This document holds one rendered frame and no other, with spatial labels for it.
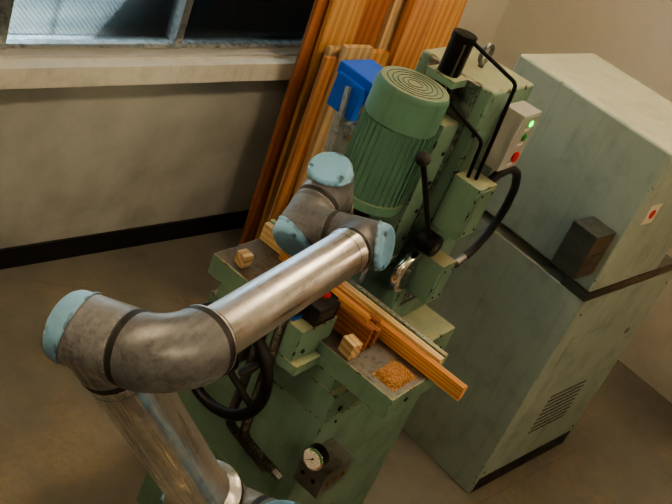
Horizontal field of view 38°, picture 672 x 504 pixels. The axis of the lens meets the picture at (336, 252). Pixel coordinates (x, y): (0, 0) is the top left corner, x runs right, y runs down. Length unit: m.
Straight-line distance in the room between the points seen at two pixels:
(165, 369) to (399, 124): 0.99
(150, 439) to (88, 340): 0.26
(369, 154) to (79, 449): 1.42
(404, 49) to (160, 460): 2.70
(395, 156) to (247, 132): 1.90
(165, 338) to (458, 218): 1.20
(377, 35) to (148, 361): 2.84
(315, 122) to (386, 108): 1.68
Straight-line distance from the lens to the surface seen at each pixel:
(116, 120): 3.62
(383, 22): 4.05
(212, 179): 4.09
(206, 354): 1.39
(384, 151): 2.21
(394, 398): 2.27
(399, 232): 2.45
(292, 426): 2.48
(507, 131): 2.44
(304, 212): 1.87
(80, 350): 1.44
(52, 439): 3.16
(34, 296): 3.66
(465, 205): 2.41
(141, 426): 1.59
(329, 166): 1.93
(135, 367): 1.39
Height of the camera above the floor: 2.24
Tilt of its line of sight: 30 degrees down
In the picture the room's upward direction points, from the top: 23 degrees clockwise
